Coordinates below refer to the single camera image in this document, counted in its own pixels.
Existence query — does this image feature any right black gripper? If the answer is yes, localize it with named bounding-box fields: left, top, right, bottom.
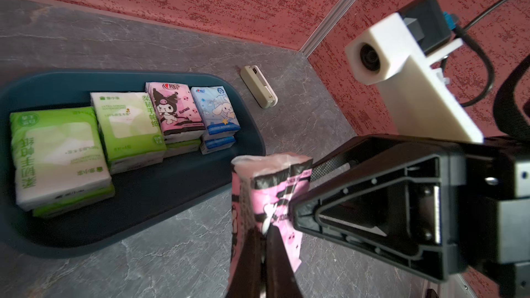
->
left=289, top=135, right=529, bottom=297

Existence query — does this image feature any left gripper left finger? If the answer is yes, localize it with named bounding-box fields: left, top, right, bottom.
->
left=226, top=228, right=265, bottom=298

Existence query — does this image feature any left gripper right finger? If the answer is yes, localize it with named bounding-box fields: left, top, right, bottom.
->
left=264, top=226, right=303, bottom=298

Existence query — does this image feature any pink tissue pack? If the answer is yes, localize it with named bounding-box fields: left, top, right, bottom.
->
left=229, top=153, right=313, bottom=281
left=145, top=82, right=206, bottom=144

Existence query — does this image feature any teal plastic storage box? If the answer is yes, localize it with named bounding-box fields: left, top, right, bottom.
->
left=1, top=70, right=266, bottom=258

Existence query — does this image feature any blue tissue pack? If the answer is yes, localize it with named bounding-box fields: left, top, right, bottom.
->
left=200, top=136, right=236, bottom=155
left=190, top=86, right=241, bottom=141

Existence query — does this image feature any green tissue pack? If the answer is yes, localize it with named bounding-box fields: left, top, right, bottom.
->
left=32, top=184, right=115, bottom=219
left=164, top=139, right=201, bottom=158
left=10, top=106, right=111, bottom=211
left=91, top=92, right=167, bottom=175

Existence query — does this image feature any beige stapler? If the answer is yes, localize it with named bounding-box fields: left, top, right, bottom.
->
left=240, top=65, right=278, bottom=109

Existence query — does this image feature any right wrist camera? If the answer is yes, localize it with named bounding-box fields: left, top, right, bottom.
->
left=345, top=0, right=484, bottom=143

